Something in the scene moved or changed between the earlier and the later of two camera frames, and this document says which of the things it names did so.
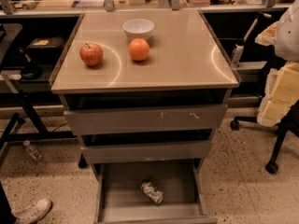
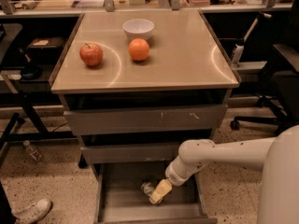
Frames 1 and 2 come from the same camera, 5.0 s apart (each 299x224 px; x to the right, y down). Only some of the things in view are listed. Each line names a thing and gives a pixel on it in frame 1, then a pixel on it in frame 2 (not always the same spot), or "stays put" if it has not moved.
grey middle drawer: x=122 y=153 stays put
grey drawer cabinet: x=145 y=91 stays put
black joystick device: x=32 y=71 stays put
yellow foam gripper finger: x=286 y=84 -> x=163 y=189
